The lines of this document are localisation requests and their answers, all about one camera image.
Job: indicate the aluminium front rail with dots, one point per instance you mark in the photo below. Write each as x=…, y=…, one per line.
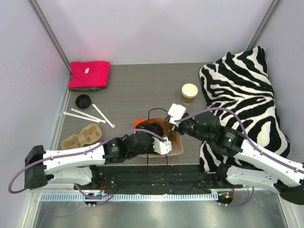
x=243, y=179

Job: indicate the white straw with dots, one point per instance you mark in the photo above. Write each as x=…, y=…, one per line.
x=88, y=115
x=102, y=114
x=81, y=117

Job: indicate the orange paper gift bag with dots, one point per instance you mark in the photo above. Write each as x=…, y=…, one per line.
x=165, y=130

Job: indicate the zebra print blanket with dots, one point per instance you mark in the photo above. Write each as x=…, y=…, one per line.
x=239, y=85

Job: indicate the brown cardboard cup carrier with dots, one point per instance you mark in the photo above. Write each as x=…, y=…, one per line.
x=88, y=135

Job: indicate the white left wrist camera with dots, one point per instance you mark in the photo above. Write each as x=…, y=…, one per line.
x=162, y=147

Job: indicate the folded pink shirt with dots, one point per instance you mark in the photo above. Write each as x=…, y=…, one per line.
x=91, y=75

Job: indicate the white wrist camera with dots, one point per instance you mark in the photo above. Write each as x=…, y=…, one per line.
x=175, y=113
x=162, y=147

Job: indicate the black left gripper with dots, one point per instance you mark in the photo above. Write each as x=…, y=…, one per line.
x=155, y=129

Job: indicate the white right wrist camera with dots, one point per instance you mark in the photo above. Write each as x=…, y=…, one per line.
x=175, y=113

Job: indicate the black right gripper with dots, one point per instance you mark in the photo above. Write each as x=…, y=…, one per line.
x=181, y=124

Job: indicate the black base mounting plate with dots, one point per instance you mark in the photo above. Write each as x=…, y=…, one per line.
x=153, y=180

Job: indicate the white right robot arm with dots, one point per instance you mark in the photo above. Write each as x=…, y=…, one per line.
x=273, y=172

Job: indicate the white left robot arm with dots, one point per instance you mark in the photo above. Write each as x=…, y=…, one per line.
x=72, y=165

